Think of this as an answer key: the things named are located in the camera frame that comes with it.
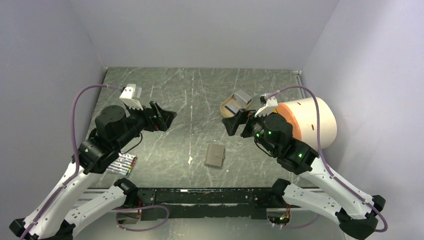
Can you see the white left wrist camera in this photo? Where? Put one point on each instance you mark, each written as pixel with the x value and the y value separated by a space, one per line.
pixel 130 96

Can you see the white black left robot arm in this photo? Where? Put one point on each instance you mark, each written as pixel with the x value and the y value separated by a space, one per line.
pixel 57 218

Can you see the loose card in tray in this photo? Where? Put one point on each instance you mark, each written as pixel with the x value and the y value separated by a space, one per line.
pixel 232 108

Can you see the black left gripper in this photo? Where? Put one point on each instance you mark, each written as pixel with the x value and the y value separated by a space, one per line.
pixel 162 122

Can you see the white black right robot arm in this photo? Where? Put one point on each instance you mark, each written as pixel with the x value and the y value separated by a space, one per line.
pixel 355 212

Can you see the pack of coloured markers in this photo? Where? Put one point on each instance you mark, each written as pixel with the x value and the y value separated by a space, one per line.
pixel 123 165

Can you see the stack of credit cards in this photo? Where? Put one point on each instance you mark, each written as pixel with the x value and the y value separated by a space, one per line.
pixel 242 98

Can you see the grey card holder wallet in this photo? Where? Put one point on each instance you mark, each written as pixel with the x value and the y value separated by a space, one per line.
pixel 215 155

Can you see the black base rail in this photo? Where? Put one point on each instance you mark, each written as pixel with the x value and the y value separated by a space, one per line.
pixel 197 203

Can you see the cream cylinder orange lid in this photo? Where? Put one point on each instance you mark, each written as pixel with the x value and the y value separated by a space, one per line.
pixel 301 114

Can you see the beige oval tray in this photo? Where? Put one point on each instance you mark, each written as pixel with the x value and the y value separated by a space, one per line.
pixel 224 112

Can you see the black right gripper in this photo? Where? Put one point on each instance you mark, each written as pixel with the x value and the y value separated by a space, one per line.
pixel 242 116

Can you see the aluminium frame rail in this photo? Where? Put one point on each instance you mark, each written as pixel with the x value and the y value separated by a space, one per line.
pixel 82 198

